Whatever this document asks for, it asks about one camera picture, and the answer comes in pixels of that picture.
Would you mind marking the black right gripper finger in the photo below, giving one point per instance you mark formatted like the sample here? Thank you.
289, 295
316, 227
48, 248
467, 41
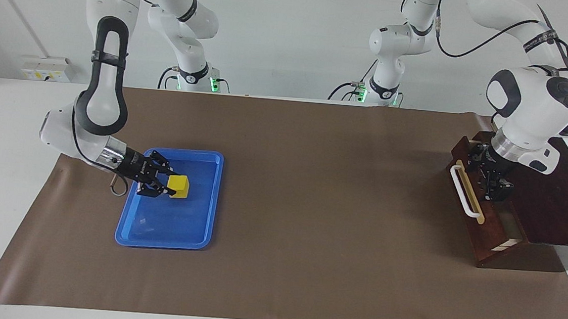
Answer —
162, 162
155, 190

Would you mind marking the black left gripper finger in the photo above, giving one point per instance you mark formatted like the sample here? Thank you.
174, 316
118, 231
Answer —
477, 155
499, 190

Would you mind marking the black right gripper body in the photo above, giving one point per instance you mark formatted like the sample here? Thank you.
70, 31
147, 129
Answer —
137, 165

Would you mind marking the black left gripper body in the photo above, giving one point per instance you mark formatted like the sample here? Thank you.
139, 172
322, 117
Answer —
494, 165

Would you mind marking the yellow cube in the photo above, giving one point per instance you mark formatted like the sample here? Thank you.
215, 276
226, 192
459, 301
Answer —
179, 185

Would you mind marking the dark wooden drawer cabinet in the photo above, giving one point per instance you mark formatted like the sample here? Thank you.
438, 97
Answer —
558, 211
486, 231

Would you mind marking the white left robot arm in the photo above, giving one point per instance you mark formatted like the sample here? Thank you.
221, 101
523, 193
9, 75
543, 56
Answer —
531, 108

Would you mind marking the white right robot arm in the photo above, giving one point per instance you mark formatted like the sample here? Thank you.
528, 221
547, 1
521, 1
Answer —
101, 99

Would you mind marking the blue plastic tray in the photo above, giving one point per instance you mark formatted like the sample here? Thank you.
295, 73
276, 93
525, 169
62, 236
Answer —
177, 222

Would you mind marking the brown paper table mat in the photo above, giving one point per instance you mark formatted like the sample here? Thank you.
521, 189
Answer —
308, 232

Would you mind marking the white wall socket box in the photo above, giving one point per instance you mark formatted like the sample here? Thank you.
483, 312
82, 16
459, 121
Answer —
45, 69

